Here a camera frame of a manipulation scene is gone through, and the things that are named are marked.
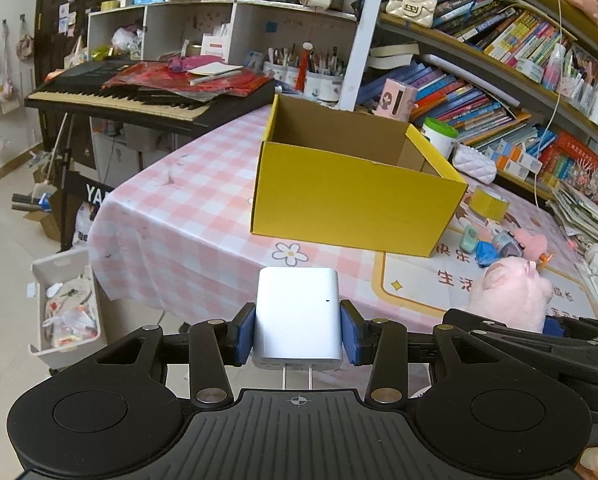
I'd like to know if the round grey toy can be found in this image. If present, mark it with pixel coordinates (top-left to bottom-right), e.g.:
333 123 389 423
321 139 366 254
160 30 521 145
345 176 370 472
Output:
493 232 524 262

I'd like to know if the pink plush pig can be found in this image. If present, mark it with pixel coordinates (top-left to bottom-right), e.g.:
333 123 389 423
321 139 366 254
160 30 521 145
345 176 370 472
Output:
468 256 554 332

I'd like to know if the red tassel ornament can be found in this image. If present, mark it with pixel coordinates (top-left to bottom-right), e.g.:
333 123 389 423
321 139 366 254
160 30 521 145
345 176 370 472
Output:
296 42 314 92

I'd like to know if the red boxed book set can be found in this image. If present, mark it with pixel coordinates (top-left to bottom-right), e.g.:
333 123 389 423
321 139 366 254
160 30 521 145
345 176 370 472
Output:
539 130 598 192

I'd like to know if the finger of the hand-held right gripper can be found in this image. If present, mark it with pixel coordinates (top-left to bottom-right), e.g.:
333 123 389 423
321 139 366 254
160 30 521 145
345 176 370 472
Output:
544 316 598 343
441 308 547 343

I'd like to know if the brown cardboard box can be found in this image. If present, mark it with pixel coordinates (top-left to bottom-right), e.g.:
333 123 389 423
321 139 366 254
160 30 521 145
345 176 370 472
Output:
23 190 82 242

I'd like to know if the white cubby shelf unit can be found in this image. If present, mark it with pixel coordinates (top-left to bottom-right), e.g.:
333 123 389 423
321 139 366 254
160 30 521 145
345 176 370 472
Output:
88 0 360 96

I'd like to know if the cream notebook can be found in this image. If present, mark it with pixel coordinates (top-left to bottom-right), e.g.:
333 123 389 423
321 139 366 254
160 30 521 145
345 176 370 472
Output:
189 62 245 86

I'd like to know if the black electronic keyboard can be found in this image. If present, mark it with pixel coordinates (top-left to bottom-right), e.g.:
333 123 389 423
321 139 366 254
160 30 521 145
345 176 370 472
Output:
24 59 278 137

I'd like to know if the orange white small box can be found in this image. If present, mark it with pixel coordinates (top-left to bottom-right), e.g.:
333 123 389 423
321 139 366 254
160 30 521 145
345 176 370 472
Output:
510 147 542 181
493 140 520 171

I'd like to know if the white red-label box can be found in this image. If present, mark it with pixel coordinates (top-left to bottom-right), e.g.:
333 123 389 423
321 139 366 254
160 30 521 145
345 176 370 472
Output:
200 34 230 64

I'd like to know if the blue small toy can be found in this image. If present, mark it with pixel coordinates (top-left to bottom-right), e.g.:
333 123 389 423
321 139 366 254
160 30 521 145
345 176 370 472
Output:
474 241 498 267

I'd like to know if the black keyboard stand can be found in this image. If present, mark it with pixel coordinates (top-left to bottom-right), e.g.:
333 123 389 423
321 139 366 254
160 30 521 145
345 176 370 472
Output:
54 112 116 252

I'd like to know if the pastel gradient bottle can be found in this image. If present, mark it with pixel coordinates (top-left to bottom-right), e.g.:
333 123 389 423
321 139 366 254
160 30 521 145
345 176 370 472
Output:
544 42 566 93

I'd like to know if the small pink plush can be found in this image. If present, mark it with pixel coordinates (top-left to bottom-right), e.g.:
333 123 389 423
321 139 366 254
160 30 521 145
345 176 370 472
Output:
511 227 548 257

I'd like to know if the white cable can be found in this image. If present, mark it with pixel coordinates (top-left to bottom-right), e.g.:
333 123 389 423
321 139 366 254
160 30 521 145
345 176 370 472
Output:
531 0 566 207

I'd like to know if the white plastic storage bin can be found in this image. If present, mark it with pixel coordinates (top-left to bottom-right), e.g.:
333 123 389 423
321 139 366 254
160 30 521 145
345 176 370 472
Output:
30 247 107 372

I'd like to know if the pink humidifier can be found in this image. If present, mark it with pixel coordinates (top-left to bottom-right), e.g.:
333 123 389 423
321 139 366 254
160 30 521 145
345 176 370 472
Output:
379 78 419 121

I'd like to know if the white printed tape roll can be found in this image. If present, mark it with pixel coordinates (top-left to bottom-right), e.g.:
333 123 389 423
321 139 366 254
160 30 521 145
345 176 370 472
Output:
516 57 548 84

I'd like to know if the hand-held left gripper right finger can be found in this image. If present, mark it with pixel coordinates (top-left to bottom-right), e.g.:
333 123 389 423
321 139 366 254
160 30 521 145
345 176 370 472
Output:
340 300 507 406

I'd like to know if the white jar green lid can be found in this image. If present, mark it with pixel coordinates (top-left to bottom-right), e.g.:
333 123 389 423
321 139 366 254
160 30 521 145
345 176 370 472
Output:
421 117 458 158

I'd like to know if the wooden bookshelf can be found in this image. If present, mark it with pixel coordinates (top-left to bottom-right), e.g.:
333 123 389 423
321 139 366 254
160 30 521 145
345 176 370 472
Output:
346 0 598 202

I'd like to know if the yellow cardboard box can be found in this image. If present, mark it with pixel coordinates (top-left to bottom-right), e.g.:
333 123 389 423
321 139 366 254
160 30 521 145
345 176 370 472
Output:
250 93 468 259

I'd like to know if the row of upright books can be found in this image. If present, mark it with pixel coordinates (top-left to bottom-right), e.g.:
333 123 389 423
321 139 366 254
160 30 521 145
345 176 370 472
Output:
431 0 564 68

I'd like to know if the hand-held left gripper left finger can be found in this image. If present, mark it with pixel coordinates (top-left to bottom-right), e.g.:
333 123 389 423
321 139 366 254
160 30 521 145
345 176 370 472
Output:
95 302 256 407

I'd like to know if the white wall charger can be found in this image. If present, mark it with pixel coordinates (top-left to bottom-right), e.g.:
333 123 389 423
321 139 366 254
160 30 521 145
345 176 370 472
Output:
251 266 343 391

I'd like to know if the yellow tape roll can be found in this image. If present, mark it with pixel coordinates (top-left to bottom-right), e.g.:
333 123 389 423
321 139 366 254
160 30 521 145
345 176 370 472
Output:
469 185 510 223

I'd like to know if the pile of red packets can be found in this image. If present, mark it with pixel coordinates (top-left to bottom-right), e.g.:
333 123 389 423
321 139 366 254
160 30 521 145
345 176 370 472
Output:
102 59 275 100

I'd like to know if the stack of paper booklets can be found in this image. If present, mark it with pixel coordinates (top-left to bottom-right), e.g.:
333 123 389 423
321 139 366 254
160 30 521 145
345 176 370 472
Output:
549 180 598 257

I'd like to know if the white quilted purse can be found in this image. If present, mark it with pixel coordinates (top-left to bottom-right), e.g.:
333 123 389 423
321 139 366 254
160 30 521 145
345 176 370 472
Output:
451 144 498 184

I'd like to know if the cream quilted pearl-handle handbag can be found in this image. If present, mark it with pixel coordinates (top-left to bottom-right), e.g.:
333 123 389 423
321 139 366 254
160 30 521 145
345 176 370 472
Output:
385 0 437 28

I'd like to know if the pink checked tablecloth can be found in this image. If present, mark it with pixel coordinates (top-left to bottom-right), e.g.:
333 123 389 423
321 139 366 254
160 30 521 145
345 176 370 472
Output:
86 105 598 396

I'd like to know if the row of leaning books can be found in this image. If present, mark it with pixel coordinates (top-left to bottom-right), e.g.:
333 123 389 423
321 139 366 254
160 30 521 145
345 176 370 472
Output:
359 60 532 147

